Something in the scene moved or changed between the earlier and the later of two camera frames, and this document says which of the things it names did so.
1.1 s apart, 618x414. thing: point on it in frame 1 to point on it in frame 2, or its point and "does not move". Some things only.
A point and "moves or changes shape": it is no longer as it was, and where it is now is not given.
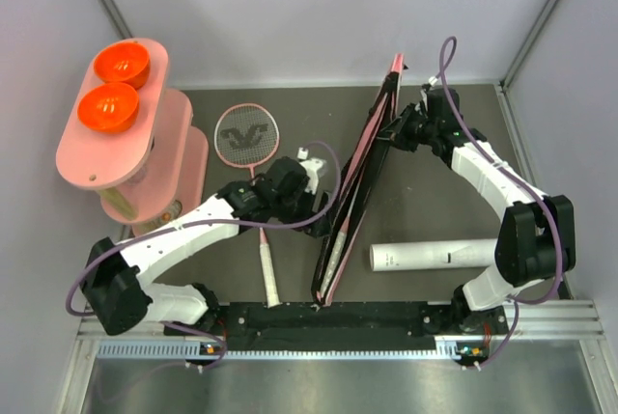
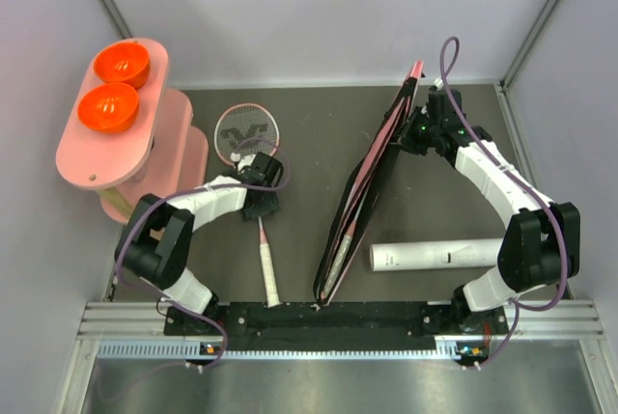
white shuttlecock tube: (432, 254) does not move
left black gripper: (323, 199) to (269, 206)
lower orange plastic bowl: (109, 107) does not move
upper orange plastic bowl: (126, 62) does not move
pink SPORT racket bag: (356, 187) moves or changes shape
